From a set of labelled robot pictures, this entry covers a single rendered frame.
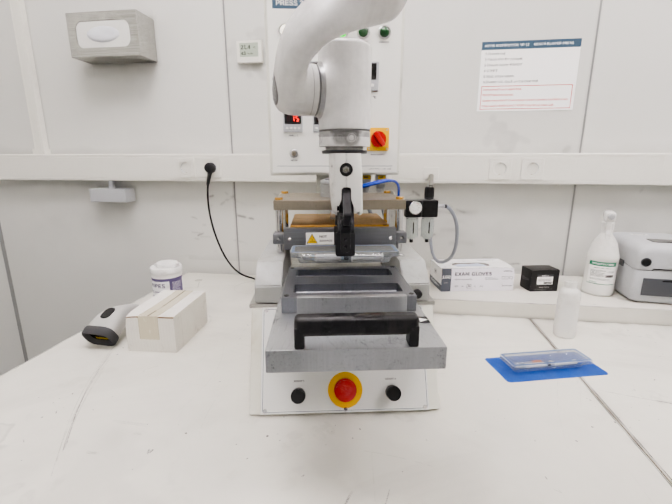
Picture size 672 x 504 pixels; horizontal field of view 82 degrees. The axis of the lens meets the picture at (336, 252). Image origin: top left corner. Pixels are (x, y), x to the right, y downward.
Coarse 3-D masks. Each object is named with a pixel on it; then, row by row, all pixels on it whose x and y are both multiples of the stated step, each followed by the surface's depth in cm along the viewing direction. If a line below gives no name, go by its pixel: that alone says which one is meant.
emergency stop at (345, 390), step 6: (336, 384) 69; (342, 384) 68; (348, 384) 68; (354, 384) 69; (336, 390) 68; (342, 390) 68; (348, 390) 68; (354, 390) 68; (336, 396) 68; (342, 396) 68; (348, 396) 68; (354, 396) 68
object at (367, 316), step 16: (304, 320) 45; (320, 320) 45; (336, 320) 46; (352, 320) 46; (368, 320) 46; (384, 320) 46; (400, 320) 46; (416, 320) 46; (304, 336) 46; (416, 336) 46
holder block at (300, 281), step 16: (288, 272) 69; (304, 272) 71; (320, 272) 71; (336, 272) 71; (352, 272) 71; (368, 272) 71; (384, 272) 71; (288, 288) 60; (304, 288) 63; (320, 288) 63; (336, 288) 63; (352, 288) 63; (368, 288) 63; (384, 288) 63; (400, 288) 61; (288, 304) 57; (416, 304) 58
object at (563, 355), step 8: (520, 352) 86; (528, 352) 86; (536, 352) 86; (544, 352) 86; (552, 352) 86; (560, 352) 86; (568, 352) 86; (576, 352) 86; (512, 360) 83; (520, 360) 83; (528, 360) 83; (536, 360) 83; (544, 360) 83; (552, 360) 83; (560, 360) 83; (568, 360) 83; (576, 360) 83; (584, 360) 83
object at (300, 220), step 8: (296, 216) 92; (304, 216) 92; (312, 216) 92; (320, 216) 92; (328, 216) 92; (360, 216) 92; (368, 216) 92; (376, 216) 92; (296, 224) 80; (304, 224) 80; (312, 224) 80; (320, 224) 80; (328, 224) 80; (360, 224) 80; (368, 224) 80; (376, 224) 81; (384, 224) 81
